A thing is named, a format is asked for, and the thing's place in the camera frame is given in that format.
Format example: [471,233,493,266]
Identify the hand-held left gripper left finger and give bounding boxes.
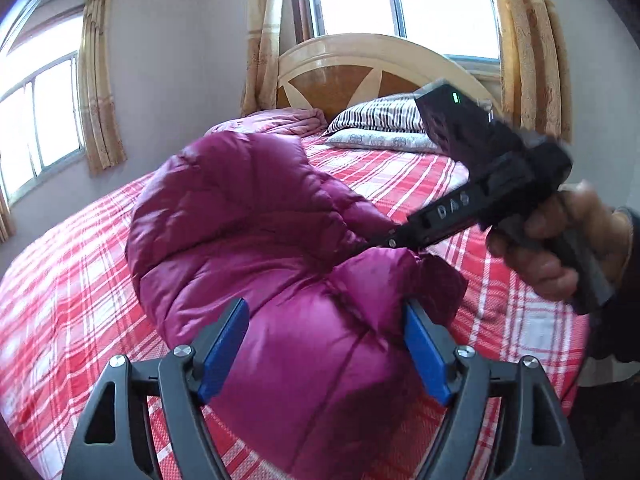
[61,297,250,480]

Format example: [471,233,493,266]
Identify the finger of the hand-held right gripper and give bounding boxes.
[350,224,416,255]

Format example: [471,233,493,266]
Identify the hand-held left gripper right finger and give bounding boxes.
[402,299,586,480]

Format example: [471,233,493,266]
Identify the magenta down jacket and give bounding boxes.
[125,130,468,480]

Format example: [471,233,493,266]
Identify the person's right forearm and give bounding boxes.
[575,205,640,391]

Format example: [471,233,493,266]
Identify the person's right hand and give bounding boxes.
[486,181,632,304]

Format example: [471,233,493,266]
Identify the striped pillow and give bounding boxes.
[325,96,431,135]

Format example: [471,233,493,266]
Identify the white patterned pillow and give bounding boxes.
[324,129,446,154]

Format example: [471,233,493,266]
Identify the yellow floral curtain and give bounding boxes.
[487,0,573,143]
[80,0,128,176]
[241,0,288,116]
[0,190,16,243]

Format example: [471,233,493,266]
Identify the window behind headboard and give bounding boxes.
[287,0,501,63]

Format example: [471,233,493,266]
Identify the cream wooden headboard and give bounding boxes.
[276,35,493,113]

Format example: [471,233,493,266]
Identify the pink floral quilt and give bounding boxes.
[205,107,328,136]

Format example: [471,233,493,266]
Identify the red plaid bed sheet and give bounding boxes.
[0,135,596,480]

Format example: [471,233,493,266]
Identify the sliding window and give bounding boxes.
[0,15,86,206]

